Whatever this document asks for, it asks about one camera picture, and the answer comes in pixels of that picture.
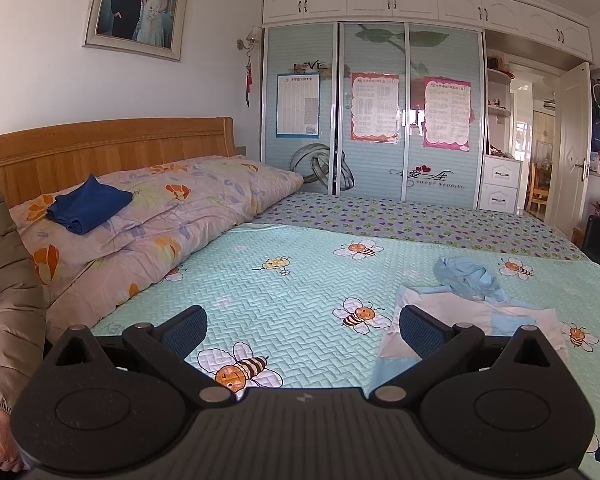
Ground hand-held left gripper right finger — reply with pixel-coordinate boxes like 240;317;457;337
370;304;556;406

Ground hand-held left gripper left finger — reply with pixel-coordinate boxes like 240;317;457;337
52;304;238;406

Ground light blue and grey jacket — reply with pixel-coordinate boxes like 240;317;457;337
369;255;570;390

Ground person's left hand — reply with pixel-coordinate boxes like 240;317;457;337
0;400;27;473

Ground bee print quilted bedspread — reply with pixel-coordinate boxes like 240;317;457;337
92;222;600;461

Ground floral duvet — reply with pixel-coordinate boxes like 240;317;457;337
10;156;305;343

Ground folded dark blue cloth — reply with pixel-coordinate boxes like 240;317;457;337
46;175;133;235

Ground white drawer cabinet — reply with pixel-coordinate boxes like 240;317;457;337
479;155;523;213

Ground white sliding door wardrobe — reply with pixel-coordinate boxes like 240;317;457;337
261;0;595;211

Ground wooden chair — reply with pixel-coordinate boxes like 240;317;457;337
525;161;551;213

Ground wooden headboard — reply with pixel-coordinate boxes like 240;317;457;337
0;116;236;208

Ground pink bordered poster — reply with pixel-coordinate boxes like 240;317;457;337
422;76;472;152

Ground orange bordered poster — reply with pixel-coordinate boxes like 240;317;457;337
350;72;401;143

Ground white door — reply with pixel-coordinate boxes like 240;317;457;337
552;62;593;243

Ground framed wedding photo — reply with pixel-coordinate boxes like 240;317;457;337
82;0;193;63

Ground blue framed wall chart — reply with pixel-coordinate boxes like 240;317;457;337
275;72;321;138

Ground wall lamp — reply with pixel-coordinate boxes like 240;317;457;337
236;25;262;52

